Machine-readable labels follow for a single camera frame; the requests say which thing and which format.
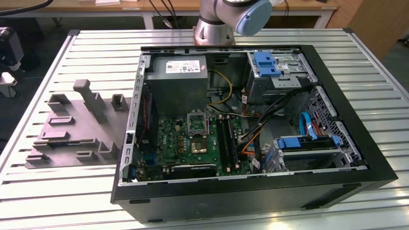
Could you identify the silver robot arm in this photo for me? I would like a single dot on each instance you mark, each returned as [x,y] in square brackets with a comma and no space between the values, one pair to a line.
[210,14]

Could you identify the CPU socket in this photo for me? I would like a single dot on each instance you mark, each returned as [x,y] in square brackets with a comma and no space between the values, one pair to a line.
[198,146]

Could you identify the metal locking lever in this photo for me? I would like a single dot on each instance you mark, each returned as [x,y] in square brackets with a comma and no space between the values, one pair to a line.
[207,129]

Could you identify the grey power supply unit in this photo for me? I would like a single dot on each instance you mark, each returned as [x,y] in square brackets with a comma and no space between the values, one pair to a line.
[178,93]

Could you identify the black RAM slot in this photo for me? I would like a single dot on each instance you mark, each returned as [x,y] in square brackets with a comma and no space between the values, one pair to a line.
[221,143]

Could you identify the green motherboard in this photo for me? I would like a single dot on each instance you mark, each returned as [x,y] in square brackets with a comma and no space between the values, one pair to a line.
[170,134]

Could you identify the black graphics card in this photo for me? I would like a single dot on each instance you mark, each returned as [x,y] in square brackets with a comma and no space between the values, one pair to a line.
[191,169]

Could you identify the blue expansion slot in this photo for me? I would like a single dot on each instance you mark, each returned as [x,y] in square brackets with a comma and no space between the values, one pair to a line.
[149,159]

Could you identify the blue disk carrier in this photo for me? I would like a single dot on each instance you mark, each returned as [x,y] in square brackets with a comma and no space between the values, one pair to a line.
[287,143]

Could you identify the metal drive cage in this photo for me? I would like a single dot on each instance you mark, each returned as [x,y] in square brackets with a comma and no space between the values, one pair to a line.
[285,83]

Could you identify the black PC case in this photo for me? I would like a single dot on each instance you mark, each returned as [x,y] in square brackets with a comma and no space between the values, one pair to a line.
[223,201]

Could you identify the metal disk bay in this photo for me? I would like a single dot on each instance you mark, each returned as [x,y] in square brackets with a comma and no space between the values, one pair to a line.
[309,152]

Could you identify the grey parts rack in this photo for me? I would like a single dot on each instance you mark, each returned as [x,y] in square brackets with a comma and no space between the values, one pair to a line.
[82,115]

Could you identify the RAM stick in rack slot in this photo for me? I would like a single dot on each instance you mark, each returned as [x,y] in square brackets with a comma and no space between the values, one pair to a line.
[64,144]

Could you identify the white box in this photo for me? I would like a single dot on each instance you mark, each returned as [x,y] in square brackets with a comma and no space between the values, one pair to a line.
[107,2]

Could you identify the wooden desk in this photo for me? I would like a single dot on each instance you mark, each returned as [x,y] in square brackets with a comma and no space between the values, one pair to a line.
[95,9]

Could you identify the wooden cabinet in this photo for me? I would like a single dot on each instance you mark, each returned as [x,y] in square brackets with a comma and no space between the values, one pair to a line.
[379,24]

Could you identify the blue drive bracket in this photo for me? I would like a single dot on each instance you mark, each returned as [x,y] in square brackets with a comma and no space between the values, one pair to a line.
[262,60]

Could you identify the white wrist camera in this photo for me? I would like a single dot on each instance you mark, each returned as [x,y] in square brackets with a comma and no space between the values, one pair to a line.
[6,77]

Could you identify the dark wrist camera box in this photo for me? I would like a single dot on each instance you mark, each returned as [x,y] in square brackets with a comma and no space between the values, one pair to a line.
[10,45]

